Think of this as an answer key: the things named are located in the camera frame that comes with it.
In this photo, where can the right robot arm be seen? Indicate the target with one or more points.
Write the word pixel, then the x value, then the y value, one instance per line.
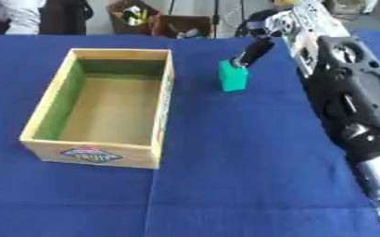
pixel 355 92

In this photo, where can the brown open cardboard box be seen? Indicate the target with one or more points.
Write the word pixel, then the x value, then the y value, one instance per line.
pixel 131 18
pixel 182 26

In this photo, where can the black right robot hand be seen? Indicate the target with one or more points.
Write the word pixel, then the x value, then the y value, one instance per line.
pixel 256 49

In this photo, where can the person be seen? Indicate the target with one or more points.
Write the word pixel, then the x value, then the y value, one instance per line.
pixel 63 17
pixel 20 15

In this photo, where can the green rectangular block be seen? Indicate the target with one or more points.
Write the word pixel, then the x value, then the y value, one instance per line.
pixel 233 79

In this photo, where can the black tripod pole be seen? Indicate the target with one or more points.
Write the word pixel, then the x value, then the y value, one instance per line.
pixel 216 18

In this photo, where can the tan cardboard box green inside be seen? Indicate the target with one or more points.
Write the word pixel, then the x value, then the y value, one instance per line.
pixel 112 105

